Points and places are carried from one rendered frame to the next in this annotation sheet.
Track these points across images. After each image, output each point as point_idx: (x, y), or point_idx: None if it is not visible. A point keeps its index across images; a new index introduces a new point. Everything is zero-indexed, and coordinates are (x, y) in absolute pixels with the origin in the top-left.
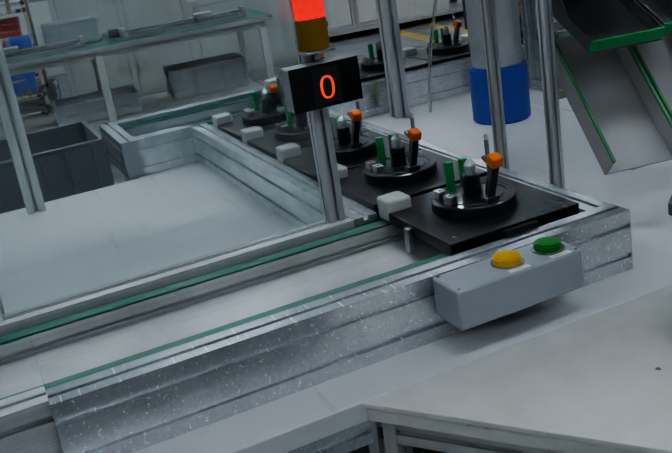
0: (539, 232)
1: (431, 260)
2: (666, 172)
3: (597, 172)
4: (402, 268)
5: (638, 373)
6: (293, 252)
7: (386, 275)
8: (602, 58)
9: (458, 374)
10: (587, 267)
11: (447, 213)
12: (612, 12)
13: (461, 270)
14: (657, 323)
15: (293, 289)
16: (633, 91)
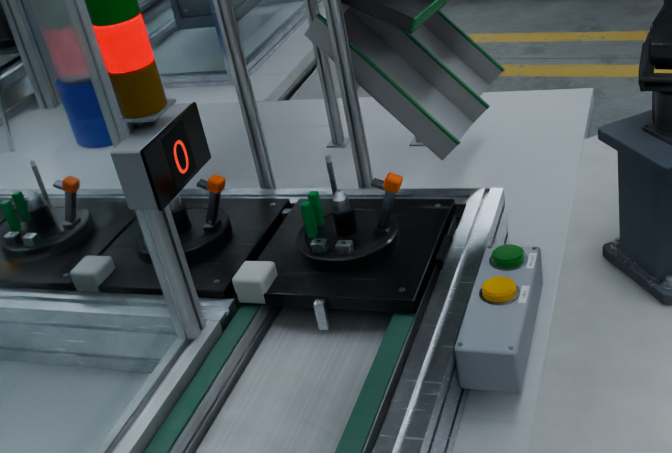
0: (464, 245)
1: (397, 328)
2: (379, 139)
3: (314, 160)
4: (382, 354)
5: None
6: (198, 401)
7: (379, 371)
8: (363, 36)
9: (546, 443)
10: None
11: (351, 264)
12: None
13: (470, 324)
14: (617, 290)
15: (249, 450)
16: (406, 64)
